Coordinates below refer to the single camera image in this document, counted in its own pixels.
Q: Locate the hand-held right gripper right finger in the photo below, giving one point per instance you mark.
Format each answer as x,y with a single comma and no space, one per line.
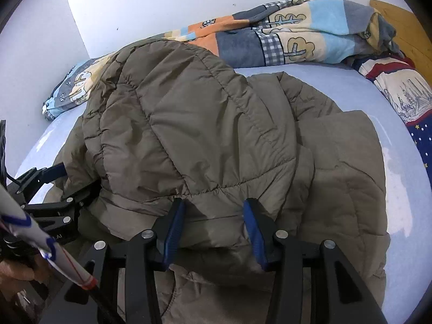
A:
258,233

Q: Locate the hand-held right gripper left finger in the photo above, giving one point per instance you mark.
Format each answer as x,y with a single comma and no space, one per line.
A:
173,229

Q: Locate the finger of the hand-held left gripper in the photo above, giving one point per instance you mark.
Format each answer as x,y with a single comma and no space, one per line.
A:
67,200
40,175

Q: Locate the olive quilted puffer jacket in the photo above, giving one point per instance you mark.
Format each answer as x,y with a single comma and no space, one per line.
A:
202,125

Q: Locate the star and city print pillow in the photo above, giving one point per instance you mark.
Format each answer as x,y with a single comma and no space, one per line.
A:
405,87

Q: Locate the patchwork cartoon fleece blanket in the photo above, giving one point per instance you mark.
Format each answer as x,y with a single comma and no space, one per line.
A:
303,23

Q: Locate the wooden headboard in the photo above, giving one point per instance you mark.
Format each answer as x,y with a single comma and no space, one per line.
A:
405,27

